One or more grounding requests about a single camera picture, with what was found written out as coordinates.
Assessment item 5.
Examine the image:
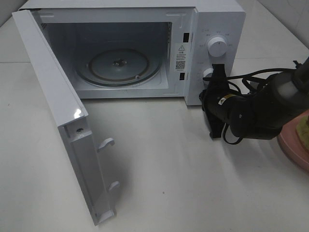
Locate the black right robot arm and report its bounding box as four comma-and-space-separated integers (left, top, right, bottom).
199, 60, 309, 145

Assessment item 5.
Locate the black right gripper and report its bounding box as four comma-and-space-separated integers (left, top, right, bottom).
199, 64, 238, 139

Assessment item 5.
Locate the toast sandwich with lettuce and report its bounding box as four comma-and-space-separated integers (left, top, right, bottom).
296, 116, 309, 149

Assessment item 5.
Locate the white microwave oven body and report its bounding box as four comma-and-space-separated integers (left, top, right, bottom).
18, 0, 246, 105

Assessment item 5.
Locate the white lower timer knob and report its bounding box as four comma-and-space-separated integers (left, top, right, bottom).
202, 68, 213, 86

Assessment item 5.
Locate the white upper power knob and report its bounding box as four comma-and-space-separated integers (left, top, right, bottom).
207, 35, 227, 58

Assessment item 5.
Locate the glass microwave turntable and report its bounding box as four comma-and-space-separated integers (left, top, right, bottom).
75, 48, 162, 87

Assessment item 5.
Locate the white microwave door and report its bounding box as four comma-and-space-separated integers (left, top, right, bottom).
12, 10, 120, 225

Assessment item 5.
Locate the pink round plate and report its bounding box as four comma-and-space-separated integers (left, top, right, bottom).
278, 110, 309, 173

